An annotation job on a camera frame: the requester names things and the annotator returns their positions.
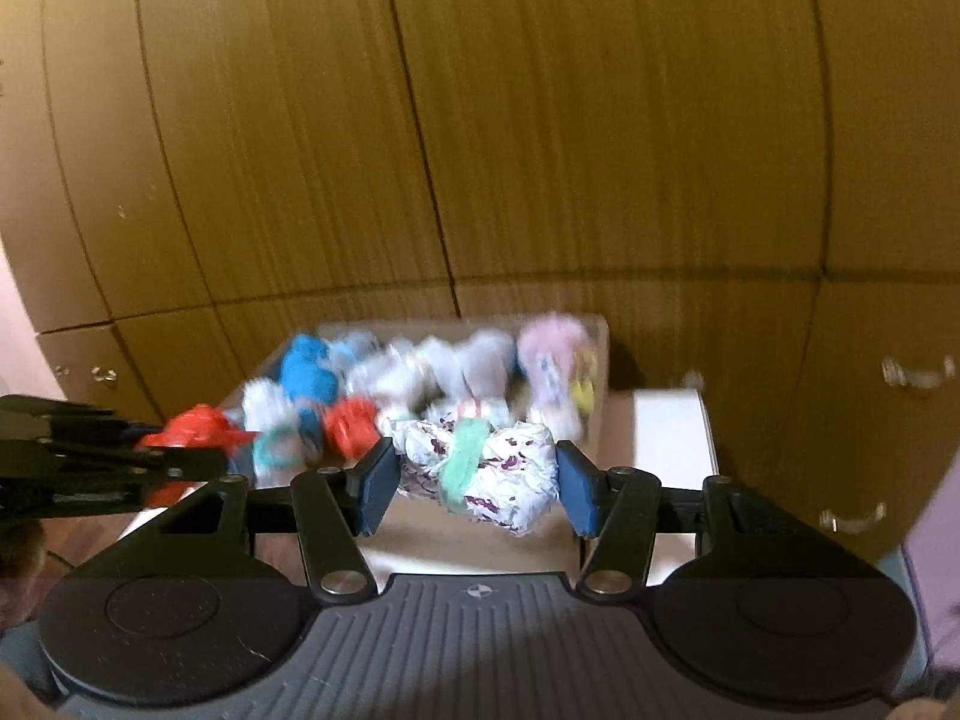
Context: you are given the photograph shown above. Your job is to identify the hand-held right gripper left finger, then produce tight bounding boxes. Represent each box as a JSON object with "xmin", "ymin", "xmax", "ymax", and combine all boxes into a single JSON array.
[{"xmin": 97, "ymin": 436, "xmax": 403, "ymax": 607}]

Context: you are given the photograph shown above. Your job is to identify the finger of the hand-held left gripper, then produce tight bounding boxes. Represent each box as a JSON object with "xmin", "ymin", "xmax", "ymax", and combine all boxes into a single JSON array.
[
  {"xmin": 0, "ymin": 394, "xmax": 163, "ymax": 451},
  {"xmin": 0, "ymin": 447, "xmax": 227, "ymax": 520}
]

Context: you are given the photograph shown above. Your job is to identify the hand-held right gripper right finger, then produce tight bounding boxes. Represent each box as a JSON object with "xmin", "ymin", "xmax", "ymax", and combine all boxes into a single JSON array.
[{"xmin": 555, "ymin": 441, "xmax": 857, "ymax": 602}]

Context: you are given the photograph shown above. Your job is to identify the orange-red sock bundle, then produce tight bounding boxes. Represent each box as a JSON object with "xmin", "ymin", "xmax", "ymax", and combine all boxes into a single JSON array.
[
  {"xmin": 322, "ymin": 399, "xmax": 381, "ymax": 460},
  {"xmin": 141, "ymin": 403, "xmax": 257, "ymax": 467}
]

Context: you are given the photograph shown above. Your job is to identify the white printed bundle green band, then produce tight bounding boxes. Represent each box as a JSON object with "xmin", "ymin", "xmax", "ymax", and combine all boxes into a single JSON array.
[{"xmin": 392, "ymin": 416, "xmax": 561, "ymax": 539}]

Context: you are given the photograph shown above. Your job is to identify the cardboard box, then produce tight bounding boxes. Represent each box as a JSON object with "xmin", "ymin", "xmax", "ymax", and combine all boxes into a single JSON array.
[{"xmin": 225, "ymin": 315, "xmax": 612, "ymax": 578}]

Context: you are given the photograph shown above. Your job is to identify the green striped white sock bundle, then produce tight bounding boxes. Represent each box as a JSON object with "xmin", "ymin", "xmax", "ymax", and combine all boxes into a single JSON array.
[{"xmin": 242, "ymin": 381, "xmax": 323, "ymax": 486}]

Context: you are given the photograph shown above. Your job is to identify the pink fluffy socks with eyes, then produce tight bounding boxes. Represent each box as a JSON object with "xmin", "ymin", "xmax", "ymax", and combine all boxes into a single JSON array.
[{"xmin": 516, "ymin": 313, "xmax": 595, "ymax": 434}]

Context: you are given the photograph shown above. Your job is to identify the blue sock bundle pink band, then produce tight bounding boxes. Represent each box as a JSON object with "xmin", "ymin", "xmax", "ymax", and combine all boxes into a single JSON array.
[{"xmin": 280, "ymin": 334, "xmax": 340, "ymax": 403}]

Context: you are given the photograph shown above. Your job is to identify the white knit sock bundle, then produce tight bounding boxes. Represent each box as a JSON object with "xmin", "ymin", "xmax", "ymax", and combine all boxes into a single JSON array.
[{"xmin": 457, "ymin": 332, "xmax": 520, "ymax": 400}]

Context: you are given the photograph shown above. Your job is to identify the wooden wardrobe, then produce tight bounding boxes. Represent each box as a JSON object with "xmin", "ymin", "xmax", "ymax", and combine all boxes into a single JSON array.
[{"xmin": 0, "ymin": 0, "xmax": 960, "ymax": 567}]

